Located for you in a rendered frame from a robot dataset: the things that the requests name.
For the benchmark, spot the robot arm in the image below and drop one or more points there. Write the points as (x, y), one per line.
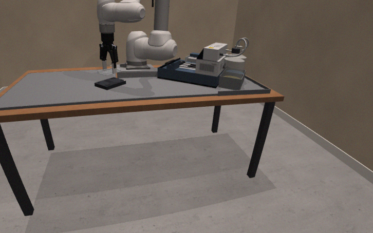
(159, 46)

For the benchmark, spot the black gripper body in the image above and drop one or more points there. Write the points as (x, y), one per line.
(107, 39)

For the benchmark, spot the dark grey raised edge strip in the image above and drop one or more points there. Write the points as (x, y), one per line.
(243, 92)

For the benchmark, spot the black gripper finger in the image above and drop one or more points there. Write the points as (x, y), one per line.
(113, 56)
(103, 55)

